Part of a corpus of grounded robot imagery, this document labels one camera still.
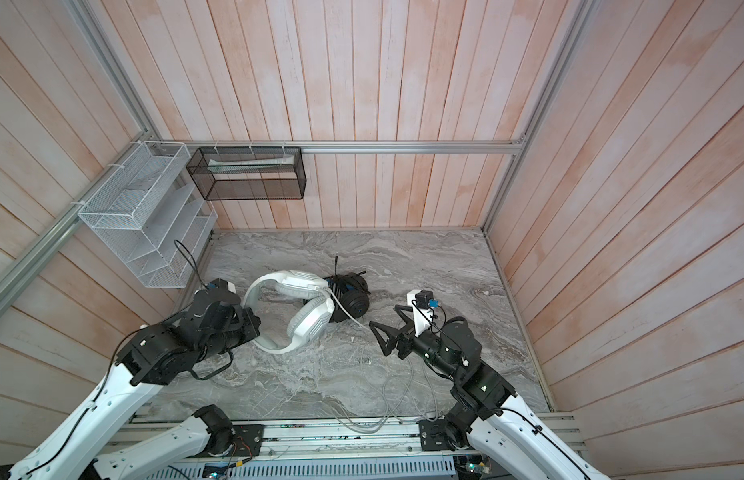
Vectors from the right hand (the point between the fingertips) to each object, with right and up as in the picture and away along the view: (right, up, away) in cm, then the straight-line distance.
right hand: (386, 317), depth 68 cm
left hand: (-29, -3, +1) cm, 29 cm away
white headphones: (-16, +2, -10) cm, 19 cm away
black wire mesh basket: (-46, +44, +37) cm, 74 cm away
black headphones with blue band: (-9, +3, +25) cm, 26 cm away
